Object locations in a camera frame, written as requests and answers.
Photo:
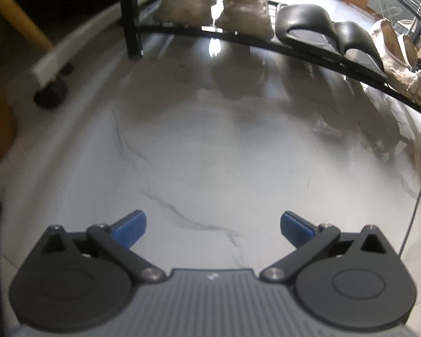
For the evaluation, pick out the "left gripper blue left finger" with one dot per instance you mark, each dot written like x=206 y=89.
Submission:
x=128 y=230

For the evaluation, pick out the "beige sneaker left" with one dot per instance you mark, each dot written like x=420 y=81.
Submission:
x=192 y=13

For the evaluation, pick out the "beige sneaker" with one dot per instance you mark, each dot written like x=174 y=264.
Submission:
x=192 y=13
x=248 y=17

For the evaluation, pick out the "beige sneaker right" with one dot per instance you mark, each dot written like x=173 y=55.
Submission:
x=248 y=17

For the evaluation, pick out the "yellow wooden leg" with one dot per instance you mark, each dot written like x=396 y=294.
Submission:
x=14 y=14

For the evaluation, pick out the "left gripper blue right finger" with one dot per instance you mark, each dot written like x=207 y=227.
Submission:
x=297 y=230

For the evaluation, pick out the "white cart base with casters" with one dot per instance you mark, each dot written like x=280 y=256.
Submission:
x=93 y=45

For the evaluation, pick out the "floral shoe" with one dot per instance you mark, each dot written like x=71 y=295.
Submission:
x=409 y=51
x=400 y=75

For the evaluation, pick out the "black slipper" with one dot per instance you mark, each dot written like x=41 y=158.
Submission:
x=358 y=49
x=309 y=29

